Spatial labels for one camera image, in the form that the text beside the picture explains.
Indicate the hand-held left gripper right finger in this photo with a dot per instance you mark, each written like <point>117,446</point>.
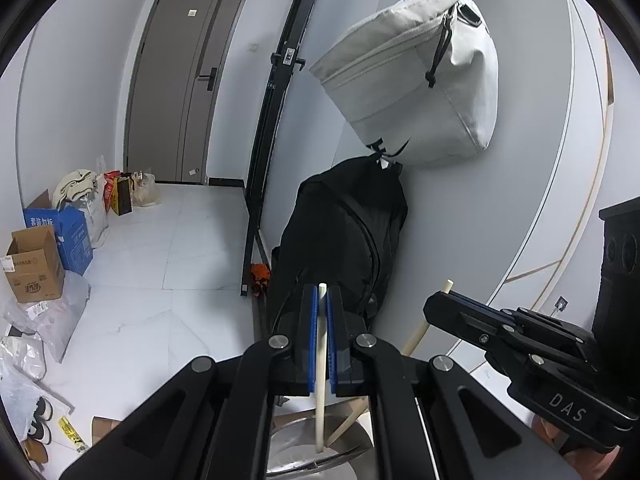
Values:
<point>331,345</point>

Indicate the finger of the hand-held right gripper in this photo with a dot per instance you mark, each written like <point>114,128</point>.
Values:
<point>460,322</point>
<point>540,321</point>

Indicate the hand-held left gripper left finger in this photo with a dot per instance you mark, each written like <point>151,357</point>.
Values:
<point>314,340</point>

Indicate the cream chopstick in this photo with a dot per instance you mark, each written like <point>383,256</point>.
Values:
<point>417,337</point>
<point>322,410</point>

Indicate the stainless steel container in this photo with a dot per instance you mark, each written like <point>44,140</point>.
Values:
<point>300,455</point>

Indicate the person's right hand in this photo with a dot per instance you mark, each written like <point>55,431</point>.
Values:
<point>547,432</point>

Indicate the orange black object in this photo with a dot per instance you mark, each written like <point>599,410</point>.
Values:
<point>260,276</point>

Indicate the black backpack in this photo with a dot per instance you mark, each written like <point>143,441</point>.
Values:
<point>340,225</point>

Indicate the clear plastic bag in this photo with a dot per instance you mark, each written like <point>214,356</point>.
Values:
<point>145,190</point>

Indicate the flat cardboard piece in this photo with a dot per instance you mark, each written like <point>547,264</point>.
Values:
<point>104,432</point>

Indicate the black yellow paper bag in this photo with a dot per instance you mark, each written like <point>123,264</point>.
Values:
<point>121,197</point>

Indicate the grey canvas bag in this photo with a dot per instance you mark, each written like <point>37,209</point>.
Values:
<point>400,85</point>

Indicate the red bag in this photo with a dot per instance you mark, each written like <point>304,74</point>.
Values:
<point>110,187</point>

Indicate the blue cardboard box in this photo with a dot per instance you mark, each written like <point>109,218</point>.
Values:
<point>75,242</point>

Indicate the grey plastic mailer bag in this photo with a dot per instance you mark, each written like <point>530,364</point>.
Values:
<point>55,320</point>

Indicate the yellow packet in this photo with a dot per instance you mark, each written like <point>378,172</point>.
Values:
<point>71,434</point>

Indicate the black white shoe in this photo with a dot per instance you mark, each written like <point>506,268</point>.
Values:
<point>44,406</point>
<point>37,430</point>

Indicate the black door lock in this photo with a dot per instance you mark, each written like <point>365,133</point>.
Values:
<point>208,79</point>

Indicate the beige cloth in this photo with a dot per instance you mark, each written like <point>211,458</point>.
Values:
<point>75,185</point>

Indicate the brown cardboard box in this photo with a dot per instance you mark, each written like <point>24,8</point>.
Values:
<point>35,270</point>

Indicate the grey door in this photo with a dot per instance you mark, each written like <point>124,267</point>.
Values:
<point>165,85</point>

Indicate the crumpled white plastic bag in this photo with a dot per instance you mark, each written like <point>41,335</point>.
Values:
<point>20,390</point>

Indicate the black metal rack frame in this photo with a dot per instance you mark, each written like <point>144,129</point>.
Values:
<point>272,110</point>

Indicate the white wall switch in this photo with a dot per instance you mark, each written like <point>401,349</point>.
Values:
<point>254,47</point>

